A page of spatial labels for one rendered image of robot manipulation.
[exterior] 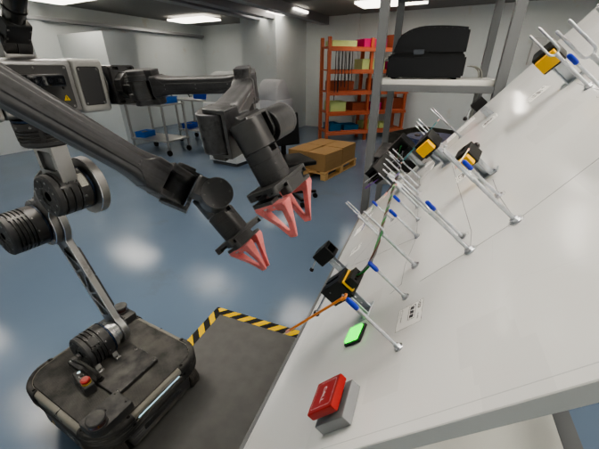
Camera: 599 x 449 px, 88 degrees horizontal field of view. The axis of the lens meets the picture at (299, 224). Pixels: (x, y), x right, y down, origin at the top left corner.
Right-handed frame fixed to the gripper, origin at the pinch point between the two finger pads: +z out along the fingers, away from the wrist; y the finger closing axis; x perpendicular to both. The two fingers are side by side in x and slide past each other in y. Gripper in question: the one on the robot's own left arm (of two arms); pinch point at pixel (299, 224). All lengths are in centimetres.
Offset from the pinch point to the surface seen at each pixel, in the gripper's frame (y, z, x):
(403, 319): -6.2, 16.3, -14.7
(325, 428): -22.9, 19.0, -7.2
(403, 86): 99, -6, 1
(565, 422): 14, 67, -29
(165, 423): -11, 80, 121
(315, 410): -22.3, 16.5, -6.5
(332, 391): -20.0, 15.4, -8.7
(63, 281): 29, 15, 268
